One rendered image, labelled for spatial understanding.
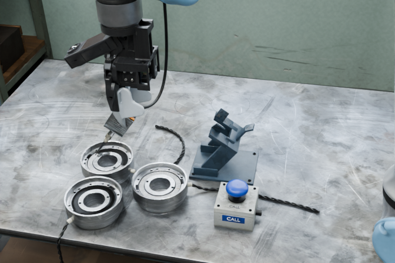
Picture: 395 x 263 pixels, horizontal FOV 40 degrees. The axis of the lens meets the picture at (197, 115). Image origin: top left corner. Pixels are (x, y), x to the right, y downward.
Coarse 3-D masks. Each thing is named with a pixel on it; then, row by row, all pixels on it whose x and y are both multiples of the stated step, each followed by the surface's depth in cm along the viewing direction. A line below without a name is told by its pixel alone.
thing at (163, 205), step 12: (144, 168) 103; (156, 168) 105; (168, 168) 104; (180, 168) 103; (132, 180) 100; (156, 180) 103; (168, 180) 102; (180, 180) 102; (132, 192) 100; (156, 192) 99; (168, 192) 99; (180, 192) 97; (144, 204) 97; (156, 204) 97; (168, 204) 97
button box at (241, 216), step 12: (252, 192) 96; (216, 204) 94; (228, 204) 94; (240, 204) 94; (252, 204) 94; (216, 216) 94; (228, 216) 93; (240, 216) 93; (252, 216) 92; (240, 228) 95; (252, 228) 94
